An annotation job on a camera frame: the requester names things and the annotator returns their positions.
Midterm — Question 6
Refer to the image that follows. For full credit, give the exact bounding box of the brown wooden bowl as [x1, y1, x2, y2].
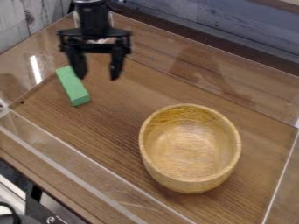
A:
[139, 103, 242, 193]

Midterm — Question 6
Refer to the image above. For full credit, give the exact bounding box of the green rectangular block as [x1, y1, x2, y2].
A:
[57, 66, 90, 107]

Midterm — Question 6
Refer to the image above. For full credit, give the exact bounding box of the clear acrylic front wall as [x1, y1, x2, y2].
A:
[0, 100, 195, 224]

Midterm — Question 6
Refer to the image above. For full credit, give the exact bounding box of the black cable at corner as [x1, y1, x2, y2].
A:
[0, 201, 25, 224]

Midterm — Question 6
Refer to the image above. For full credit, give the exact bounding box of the clear acrylic corner bracket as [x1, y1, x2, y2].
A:
[73, 10, 115, 45]

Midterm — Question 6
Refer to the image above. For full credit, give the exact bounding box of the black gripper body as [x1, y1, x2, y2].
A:
[58, 8, 133, 54]

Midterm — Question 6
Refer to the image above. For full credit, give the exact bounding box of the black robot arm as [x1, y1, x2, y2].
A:
[58, 0, 133, 81]

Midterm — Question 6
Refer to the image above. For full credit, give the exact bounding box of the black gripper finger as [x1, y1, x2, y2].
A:
[110, 46, 126, 81]
[66, 46, 89, 80]

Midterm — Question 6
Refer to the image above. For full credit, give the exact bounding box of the black metal table bracket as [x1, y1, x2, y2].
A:
[25, 185, 69, 224]

